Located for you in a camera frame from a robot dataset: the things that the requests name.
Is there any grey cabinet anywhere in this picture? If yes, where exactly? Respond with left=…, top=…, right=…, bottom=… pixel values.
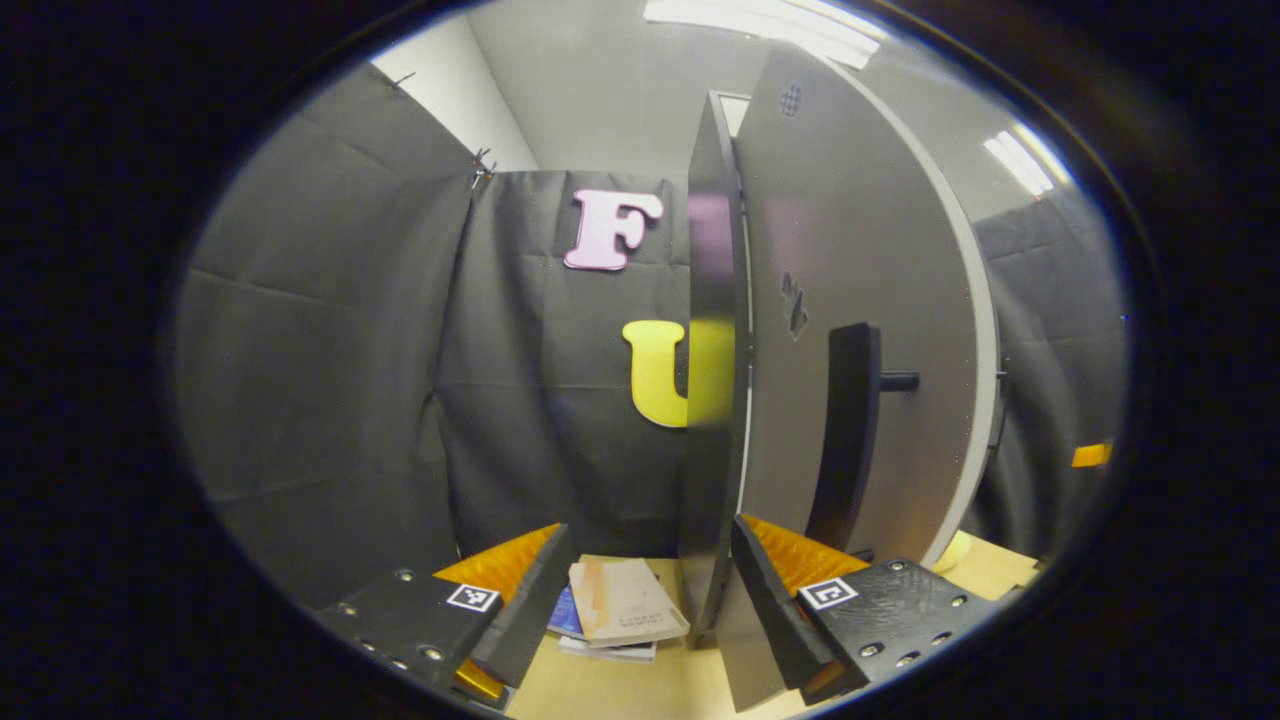
left=679, top=90, right=753, bottom=643

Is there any black door handle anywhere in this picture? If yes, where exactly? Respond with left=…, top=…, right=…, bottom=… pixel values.
left=804, top=321, right=920, bottom=554

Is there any grey cabinet door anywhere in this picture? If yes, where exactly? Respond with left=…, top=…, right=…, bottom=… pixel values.
left=714, top=44, right=1002, bottom=714

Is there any white book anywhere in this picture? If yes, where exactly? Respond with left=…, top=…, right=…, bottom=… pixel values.
left=557, top=634, right=659, bottom=664

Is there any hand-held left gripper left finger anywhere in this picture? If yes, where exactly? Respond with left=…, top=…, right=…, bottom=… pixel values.
left=315, top=522, right=577, bottom=711

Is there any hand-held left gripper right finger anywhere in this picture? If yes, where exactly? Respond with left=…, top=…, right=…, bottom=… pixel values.
left=730, top=513, right=1003, bottom=707

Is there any blue book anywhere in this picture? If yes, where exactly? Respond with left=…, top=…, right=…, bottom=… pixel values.
left=547, top=585, right=587, bottom=642

